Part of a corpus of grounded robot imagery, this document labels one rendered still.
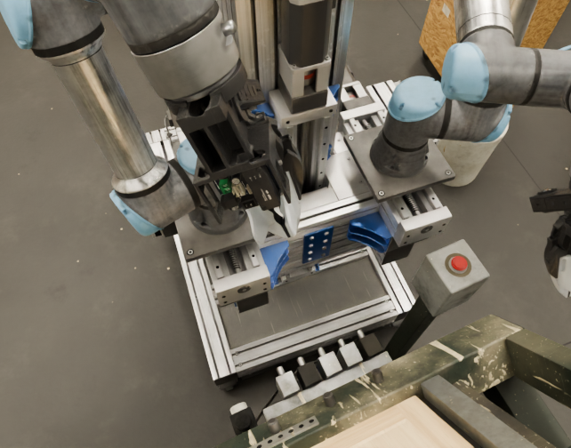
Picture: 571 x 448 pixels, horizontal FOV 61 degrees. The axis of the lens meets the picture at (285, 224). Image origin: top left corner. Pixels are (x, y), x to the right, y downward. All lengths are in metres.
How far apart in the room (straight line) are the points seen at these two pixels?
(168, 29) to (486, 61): 0.45
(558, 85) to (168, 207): 0.70
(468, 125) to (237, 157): 0.83
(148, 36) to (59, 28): 0.46
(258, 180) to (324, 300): 1.59
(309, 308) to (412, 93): 1.08
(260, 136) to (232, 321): 1.57
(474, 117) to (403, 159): 0.19
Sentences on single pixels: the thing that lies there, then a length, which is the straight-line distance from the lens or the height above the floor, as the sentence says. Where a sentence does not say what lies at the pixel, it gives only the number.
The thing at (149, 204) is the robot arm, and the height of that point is 1.25.
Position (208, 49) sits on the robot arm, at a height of 1.81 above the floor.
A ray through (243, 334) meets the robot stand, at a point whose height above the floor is 0.21.
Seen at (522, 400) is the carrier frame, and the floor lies 0.79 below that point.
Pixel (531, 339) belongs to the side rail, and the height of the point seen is 0.95.
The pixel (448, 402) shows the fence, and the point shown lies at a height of 0.98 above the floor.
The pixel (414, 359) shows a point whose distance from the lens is 1.28.
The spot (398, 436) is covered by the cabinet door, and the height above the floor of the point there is 0.96.
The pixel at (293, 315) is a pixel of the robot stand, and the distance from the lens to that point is 1.95.
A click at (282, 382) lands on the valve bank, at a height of 0.77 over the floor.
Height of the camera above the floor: 2.05
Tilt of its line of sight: 60 degrees down
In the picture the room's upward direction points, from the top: straight up
